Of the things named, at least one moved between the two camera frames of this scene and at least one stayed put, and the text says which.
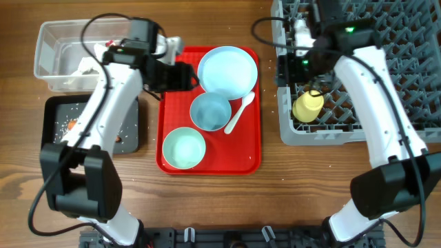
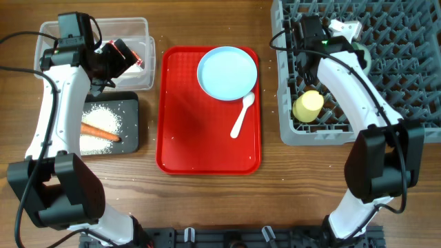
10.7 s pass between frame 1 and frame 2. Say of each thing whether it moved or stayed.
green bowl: moved
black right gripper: moved
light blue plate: stayed
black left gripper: moved
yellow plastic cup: stayed
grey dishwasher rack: stayed
